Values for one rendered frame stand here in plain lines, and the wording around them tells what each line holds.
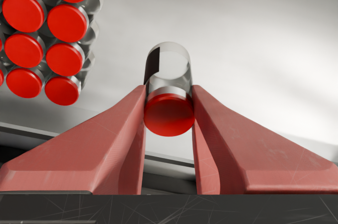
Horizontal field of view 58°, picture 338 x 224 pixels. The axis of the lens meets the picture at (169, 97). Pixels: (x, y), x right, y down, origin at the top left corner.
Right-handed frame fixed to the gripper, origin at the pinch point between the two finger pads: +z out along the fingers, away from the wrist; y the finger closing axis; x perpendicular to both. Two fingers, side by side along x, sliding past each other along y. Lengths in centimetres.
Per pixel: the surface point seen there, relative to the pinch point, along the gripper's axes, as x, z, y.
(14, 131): 8.7, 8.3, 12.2
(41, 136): 9.3, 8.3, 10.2
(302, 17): -0.1, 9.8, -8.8
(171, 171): 15.5, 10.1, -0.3
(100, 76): 4.6, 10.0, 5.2
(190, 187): 16.8, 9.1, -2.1
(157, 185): 15.9, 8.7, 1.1
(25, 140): 11.7, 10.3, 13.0
